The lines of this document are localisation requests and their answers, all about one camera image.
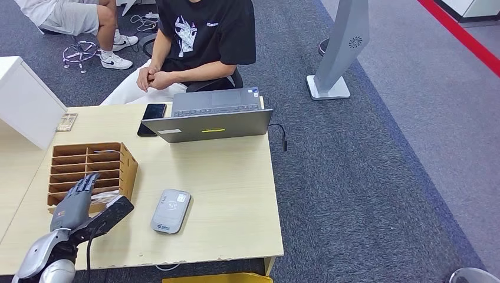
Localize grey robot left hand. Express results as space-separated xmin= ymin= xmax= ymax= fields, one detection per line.
xmin=50 ymin=173 xmax=101 ymax=232

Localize person's right hand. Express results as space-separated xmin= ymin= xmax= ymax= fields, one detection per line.
xmin=136 ymin=64 xmax=161 ymax=93

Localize person's left hand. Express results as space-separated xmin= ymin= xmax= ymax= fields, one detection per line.
xmin=148 ymin=71 xmax=175 ymax=91

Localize brown wooden slotted card organizer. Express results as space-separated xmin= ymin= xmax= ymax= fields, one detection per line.
xmin=47 ymin=141 xmax=139 ymax=215

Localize person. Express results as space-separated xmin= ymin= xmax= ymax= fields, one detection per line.
xmin=100 ymin=0 xmax=258 ymax=106
xmin=15 ymin=0 xmax=139 ymax=71

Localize grey card reader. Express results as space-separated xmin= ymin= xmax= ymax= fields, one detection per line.
xmin=150 ymin=189 xmax=193 ymax=235

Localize black smartphone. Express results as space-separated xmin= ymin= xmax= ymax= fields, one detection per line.
xmin=137 ymin=103 xmax=168 ymax=137

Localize crumpled white paper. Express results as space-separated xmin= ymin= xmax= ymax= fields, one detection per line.
xmin=90 ymin=190 xmax=120 ymax=204

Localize grey laptop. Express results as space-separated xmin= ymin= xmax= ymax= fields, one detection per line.
xmin=141 ymin=87 xmax=274 ymax=144

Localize chrome stool base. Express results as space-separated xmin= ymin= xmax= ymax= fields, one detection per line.
xmin=62 ymin=40 xmax=101 ymax=74

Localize white furniture leg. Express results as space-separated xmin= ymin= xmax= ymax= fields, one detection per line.
xmin=117 ymin=0 xmax=137 ymax=17

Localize white cabinet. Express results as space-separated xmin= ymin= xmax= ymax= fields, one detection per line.
xmin=0 ymin=55 xmax=68 ymax=151

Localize yellow flat object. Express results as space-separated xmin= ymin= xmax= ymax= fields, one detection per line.
xmin=162 ymin=273 xmax=274 ymax=283

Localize grey kiosk stand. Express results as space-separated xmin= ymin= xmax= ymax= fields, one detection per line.
xmin=306 ymin=0 xmax=370 ymax=101

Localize white counter furniture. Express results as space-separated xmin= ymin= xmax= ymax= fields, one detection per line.
xmin=437 ymin=0 xmax=500 ymax=22

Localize grey round object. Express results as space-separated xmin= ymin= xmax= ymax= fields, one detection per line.
xmin=448 ymin=268 xmax=499 ymax=283

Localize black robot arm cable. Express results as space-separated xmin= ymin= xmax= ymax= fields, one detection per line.
xmin=85 ymin=222 xmax=106 ymax=283

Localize white floor cables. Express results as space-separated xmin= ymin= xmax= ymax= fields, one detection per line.
xmin=130 ymin=11 xmax=161 ymax=33

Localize black cable with adapter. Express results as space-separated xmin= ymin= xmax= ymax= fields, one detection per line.
xmin=268 ymin=123 xmax=289 ymax=153

